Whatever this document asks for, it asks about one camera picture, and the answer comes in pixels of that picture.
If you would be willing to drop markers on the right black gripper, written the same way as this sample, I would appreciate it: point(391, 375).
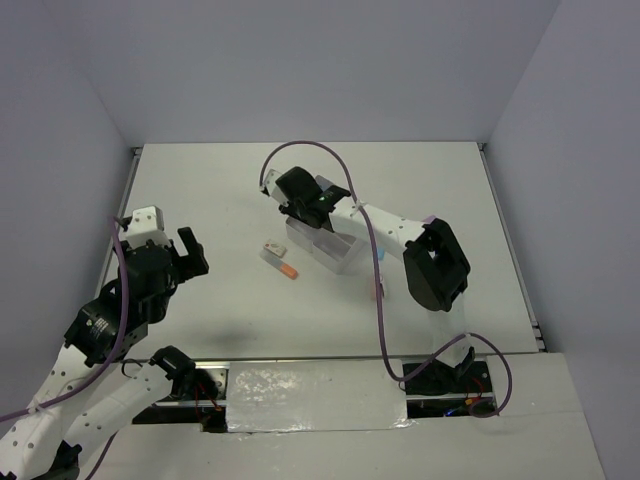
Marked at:
point(290, 209)

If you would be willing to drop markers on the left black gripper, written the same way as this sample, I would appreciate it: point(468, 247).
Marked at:
point(195, 262)

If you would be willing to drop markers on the white eraser with sleeve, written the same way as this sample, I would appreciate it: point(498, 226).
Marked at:
point(275, 248)

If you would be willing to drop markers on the orange highlighter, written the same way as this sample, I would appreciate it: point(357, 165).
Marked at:
point(279, 264)

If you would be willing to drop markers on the pink small stapler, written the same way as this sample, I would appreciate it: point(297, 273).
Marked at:
point(378, 289)

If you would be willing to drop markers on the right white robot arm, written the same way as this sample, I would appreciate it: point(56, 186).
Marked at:
point(436, 269)

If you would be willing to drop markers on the white compartment organizer box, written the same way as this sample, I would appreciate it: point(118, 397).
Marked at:
point(335, 251)

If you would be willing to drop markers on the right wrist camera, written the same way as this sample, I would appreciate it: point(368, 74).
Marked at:
point(268, 186)

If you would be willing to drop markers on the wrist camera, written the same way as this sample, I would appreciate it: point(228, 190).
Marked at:
point(146, 224)
point(268, 186)

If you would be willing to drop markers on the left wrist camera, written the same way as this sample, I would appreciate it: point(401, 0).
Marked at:
point(146, 224)

